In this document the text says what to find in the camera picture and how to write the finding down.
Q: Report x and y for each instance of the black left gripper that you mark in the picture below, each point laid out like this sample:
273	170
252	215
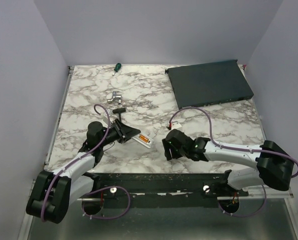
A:
124	132

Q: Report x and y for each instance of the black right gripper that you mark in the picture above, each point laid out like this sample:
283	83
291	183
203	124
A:
167	146

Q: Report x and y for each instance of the white remote control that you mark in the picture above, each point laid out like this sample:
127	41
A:
147	145

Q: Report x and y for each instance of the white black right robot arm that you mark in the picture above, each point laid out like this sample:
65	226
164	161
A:
266	164

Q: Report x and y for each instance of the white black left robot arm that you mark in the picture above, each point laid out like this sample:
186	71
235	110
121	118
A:
54	191

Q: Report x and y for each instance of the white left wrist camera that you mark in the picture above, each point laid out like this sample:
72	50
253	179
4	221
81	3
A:
104	118

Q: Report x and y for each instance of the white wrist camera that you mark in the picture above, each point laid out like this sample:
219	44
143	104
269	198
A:
174	125
104	118

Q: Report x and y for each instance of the black cable connector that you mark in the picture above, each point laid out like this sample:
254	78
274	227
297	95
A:
119	112

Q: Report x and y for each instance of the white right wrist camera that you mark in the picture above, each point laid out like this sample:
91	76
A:
174	125

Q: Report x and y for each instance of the silver metal bracket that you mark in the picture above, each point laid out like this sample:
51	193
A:
115	97

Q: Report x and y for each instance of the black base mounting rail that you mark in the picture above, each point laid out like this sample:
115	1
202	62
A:
158	182

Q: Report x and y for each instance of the green handled screwdriver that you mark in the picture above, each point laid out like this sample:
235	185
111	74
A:
117	68

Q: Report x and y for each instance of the aluminium left side rail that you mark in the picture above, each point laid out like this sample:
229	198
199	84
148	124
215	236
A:
58	119

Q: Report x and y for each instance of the aluminium rail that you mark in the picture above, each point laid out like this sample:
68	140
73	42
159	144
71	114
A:
254	192
58	119

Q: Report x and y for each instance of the dark flat network switch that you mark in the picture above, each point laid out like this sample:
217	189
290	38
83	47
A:
208	84

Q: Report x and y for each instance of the aluminium front rail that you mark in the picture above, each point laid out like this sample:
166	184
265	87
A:
254	192

